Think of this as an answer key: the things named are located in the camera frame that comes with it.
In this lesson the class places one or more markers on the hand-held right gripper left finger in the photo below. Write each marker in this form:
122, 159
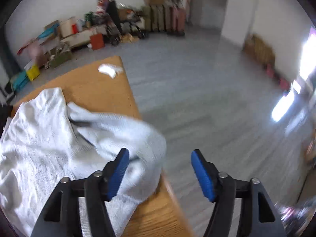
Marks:
118, 175

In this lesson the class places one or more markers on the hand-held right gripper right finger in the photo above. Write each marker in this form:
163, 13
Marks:
203, 175

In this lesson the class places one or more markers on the grey knit sweater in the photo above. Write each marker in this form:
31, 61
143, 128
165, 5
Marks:
49, 140

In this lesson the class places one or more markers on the black striped garment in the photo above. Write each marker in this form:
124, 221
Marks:
3, 118

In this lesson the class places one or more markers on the white crumpled tissue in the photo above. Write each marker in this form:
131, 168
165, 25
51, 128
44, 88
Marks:
109, 69

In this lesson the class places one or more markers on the olive green crate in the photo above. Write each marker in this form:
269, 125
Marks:
61, 59

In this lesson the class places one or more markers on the yellow shopping bag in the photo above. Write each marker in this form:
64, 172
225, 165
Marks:
33, 72

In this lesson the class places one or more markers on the orange paper bag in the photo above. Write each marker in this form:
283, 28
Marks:
96, 42

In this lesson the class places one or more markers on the teal flat case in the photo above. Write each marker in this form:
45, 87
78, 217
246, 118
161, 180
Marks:
19, 81

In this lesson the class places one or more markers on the tan crumpled cloth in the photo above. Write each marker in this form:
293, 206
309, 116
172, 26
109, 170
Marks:
129, 38

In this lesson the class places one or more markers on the brown patterned cover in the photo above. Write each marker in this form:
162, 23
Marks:
259, 49

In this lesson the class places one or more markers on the white low cabinet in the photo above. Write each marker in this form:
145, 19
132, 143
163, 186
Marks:
79, 38

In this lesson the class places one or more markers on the pink suitcase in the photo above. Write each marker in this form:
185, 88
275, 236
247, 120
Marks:
34, 51
179, 19

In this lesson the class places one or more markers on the red box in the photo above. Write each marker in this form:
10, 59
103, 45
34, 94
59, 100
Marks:
74, 27

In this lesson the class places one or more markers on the white plastic container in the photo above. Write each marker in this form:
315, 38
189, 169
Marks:
68, 28

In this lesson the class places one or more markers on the olive green suitcase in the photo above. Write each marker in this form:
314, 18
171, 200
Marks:
148, 19
164, 18

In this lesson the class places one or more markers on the teal cloth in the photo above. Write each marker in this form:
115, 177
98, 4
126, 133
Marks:
47, 33

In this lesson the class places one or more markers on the black folding cart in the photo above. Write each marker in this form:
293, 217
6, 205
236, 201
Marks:
114, 14

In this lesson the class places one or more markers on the open cardboard box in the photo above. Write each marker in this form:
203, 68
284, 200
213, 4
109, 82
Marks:
51, 26

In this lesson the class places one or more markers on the red and white tote bag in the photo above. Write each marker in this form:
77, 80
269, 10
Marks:
102, 5

